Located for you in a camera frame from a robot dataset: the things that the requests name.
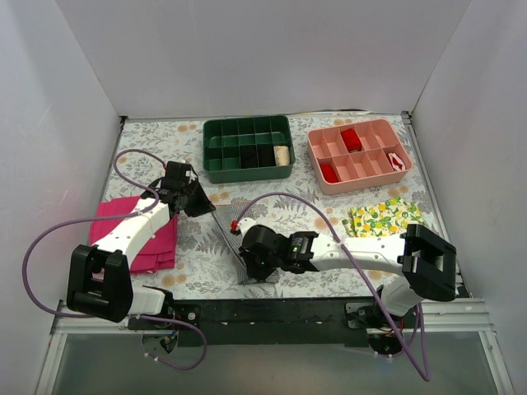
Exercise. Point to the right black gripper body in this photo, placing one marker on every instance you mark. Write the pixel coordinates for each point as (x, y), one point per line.
(250, 258)

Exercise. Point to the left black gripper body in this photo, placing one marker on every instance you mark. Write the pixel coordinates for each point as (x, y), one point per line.
(196, 200)

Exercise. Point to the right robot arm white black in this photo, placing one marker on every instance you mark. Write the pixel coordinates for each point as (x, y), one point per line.
(424, 264)

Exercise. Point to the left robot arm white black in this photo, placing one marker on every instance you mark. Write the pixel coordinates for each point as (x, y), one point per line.
(99, 282)

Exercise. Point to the pink folded cloth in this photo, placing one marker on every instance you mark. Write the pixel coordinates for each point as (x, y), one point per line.
(157, 254)

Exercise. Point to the black rolled cloth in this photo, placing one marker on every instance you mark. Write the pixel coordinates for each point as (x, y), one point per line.
(248, 157)
(266, 156)

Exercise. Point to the green divided organizer tray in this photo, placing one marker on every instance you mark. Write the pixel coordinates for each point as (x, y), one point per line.
(223, 137)

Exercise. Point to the beige rolled sock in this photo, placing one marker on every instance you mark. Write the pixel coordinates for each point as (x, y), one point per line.
(282, 155)

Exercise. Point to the red rolled cloth lower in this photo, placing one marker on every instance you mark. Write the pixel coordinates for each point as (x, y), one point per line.
(328, 172)

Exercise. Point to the pink divided organizer tray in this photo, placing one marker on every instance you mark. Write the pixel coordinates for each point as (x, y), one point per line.
(367, 168)

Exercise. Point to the lemon print folded cloth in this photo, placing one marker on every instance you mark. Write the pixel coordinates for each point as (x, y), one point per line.
(386, 218)

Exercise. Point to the red rolled cloth upper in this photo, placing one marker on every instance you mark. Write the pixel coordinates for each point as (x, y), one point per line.
(351, 140)

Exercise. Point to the red white rolled cloth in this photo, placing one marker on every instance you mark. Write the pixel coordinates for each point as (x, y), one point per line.
(395, 161)

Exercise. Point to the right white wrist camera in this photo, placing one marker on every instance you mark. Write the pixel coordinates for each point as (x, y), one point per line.
(242, 226)

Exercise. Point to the black metal base rail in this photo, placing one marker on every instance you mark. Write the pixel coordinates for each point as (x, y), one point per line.
(348, 321)

